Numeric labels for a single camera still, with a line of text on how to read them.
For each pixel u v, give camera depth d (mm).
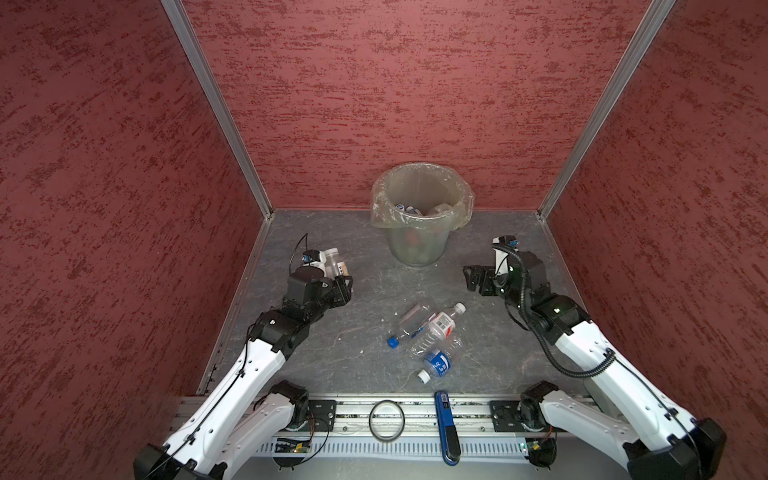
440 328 839
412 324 901
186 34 741
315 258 670
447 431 713
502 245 603
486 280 682
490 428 737
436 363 775
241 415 459
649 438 402
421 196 1021
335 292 667
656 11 706
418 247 983
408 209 1086
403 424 725
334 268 778
